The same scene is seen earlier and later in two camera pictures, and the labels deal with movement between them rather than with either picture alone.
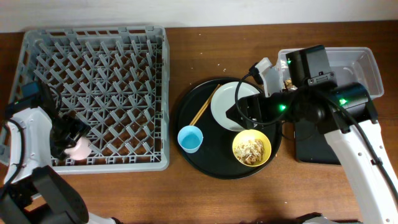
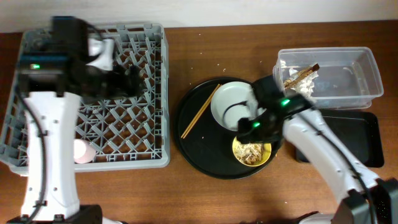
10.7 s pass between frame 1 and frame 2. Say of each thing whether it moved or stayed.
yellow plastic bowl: stayed
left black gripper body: moved
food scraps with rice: stayed
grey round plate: stayed
